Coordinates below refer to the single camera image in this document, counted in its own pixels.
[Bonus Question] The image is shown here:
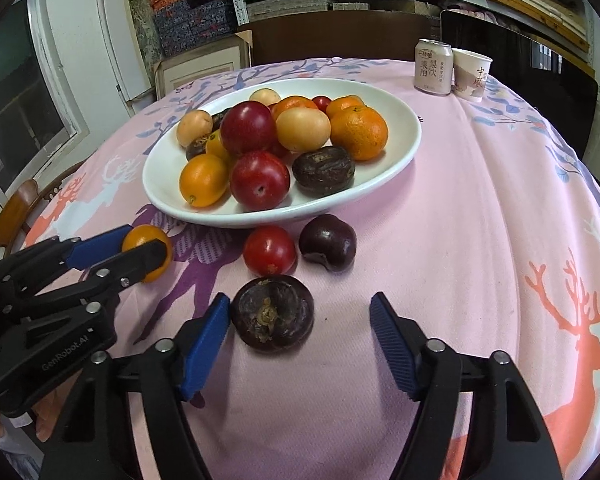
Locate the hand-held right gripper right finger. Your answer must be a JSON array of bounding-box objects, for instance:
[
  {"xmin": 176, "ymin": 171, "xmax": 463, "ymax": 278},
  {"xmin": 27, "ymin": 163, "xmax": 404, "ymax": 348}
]
[{"xmin": 370, "ymin": 291, "xmax": 563, "ymax": 480}]

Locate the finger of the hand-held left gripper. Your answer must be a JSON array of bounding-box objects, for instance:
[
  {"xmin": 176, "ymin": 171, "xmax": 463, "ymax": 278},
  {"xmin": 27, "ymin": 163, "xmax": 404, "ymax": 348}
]
[
  {"xmin": 0, "ymin": 225, "xmax": 134, "ymax": 302},
  {"xmin": 7, "ymin": 239, "xmax": 168, "ymax": 333}
]

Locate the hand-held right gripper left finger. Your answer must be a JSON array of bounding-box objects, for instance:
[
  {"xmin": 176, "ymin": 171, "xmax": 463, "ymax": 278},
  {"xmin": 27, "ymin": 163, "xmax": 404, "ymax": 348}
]
[{"xmin": 39, "ymin": 292, "xmax": 231, "ymax": 480}]

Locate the dark purple plum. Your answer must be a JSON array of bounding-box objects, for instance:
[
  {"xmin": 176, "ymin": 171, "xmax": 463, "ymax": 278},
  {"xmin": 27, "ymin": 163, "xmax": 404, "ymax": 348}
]
[{"xmin": 298, "ymin": 214, "xmax": 358, "ymax": 273}]

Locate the yellow passion fruit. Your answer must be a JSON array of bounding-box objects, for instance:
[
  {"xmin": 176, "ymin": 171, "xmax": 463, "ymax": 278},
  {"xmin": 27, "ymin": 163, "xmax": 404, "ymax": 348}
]
[
  {"xmin": 176, "ymin": 111, "xmax": 214, "ymax": 147},
  {"xmin": 276, "ymin": 107, "xmax": 332, "ymax": 153},
  {"xmin": 249, "ymin": 88, "xmax": 282, "ymax": 107}
]

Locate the red plum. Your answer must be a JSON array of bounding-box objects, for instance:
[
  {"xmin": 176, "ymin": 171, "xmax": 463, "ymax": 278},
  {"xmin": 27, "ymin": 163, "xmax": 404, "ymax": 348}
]
[
  {"xmin": 229, "ymin": 150, "xmax": 291, "ymax": 212},
  {"xmin": 220, "ymin": 100, "xmax": 277, "ymax": 157}
]

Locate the white oval plate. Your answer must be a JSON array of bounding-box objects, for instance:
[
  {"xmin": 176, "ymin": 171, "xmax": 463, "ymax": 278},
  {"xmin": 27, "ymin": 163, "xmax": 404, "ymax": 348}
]
[{"xmin": 141, "ymin": 77, "xmax": 423, "ymax": 228}]

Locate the person's left hand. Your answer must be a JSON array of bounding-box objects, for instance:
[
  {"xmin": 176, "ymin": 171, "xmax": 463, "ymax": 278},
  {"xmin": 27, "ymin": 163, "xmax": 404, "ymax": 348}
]
[{"xmin": 0, "ymin": 400, "xmax": 38, "ymax": 448}]

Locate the wooden chair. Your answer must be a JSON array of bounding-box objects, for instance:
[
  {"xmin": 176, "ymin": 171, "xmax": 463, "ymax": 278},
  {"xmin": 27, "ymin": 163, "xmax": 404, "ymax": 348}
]
[{"xmin": 0, "ymin": 157, "xmax": 88, "ymax": 261}]

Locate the pink deer print tablecloth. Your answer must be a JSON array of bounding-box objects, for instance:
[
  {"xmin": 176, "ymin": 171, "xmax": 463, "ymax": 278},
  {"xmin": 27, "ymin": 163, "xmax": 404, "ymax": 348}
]
[{"xmin": 22, "ymin": 56, "xmax": 600, "ymax": 480}]

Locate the white framed window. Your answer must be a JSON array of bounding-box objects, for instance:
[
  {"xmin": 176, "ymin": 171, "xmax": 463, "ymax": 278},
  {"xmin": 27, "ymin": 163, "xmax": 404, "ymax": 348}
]
[{"xmin": 0, "ymin": 0, "xmax": 91, "ymax": 201}]

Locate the cardboard framed panel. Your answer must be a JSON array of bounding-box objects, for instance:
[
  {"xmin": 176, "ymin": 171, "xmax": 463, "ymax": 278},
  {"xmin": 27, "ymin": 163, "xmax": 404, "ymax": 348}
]
[{"xmin": 154, "ymin": 30, "xmax": 253, "ymax": 101}]

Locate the white board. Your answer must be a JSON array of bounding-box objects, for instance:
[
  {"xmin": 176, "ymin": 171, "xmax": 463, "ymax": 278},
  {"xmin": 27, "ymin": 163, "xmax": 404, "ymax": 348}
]
[{"xmin": 96, "ymin": 0, "xmax": 156, "ymax": 106}]

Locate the blue patterned storage box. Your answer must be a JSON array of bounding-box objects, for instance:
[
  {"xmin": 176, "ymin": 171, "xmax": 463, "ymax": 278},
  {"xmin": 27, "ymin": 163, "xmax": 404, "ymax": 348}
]
[
  {"xmin": 187, "ymin": 0, "xmax": 238, "ymax": 48},
  {"xmin": 152, "ymin": 2, "xmax": 193, "ymax": 56}
]

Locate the marble pattern slab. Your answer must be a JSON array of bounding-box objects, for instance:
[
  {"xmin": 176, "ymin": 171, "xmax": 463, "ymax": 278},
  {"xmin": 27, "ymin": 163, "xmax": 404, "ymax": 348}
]
[{"xmin": 125, "ymin": 0, "xmax": 166, "ymax": 63}]

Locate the white paper cup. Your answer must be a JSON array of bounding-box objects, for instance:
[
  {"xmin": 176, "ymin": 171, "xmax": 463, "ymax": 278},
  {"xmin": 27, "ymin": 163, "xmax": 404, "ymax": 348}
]
[{"xmin": 451, "ymin": 48, "xmax": 494, "ymax": 104}]

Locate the silver drink can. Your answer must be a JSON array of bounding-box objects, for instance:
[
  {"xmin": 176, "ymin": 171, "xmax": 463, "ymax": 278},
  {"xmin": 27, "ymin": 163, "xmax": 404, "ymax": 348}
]
[{"xmin": 413, "ymin": 38, "xmax": 454, "ymax": 96}]

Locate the grey flat box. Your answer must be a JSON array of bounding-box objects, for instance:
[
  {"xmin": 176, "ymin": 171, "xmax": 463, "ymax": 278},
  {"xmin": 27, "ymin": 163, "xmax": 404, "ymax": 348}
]
[{"xmin": 245, "ymin": 0, "xmax": 331, "ymax": 23}]

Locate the brown wooden board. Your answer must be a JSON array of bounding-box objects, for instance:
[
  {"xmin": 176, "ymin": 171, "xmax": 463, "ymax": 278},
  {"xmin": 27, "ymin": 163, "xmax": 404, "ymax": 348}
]
[{"xmin": 237, "ymin": 9, "xmax": 443, "ymax": 68}]

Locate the black glass panel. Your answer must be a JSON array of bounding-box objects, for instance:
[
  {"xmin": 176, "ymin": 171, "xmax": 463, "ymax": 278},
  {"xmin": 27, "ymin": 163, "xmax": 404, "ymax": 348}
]
[{"xmin": 439, "ymin": 9, "xmax": 600, "ymax": 161}]

